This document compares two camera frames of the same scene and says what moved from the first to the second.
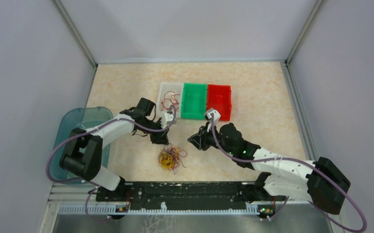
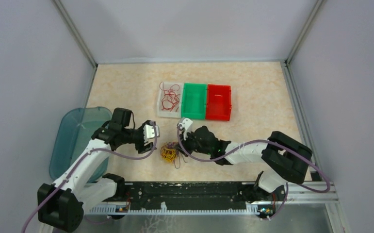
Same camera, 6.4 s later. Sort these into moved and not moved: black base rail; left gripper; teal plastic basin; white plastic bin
Moved: left gripper
Not moved: black base rail; teal plastic basin; white plastic bin
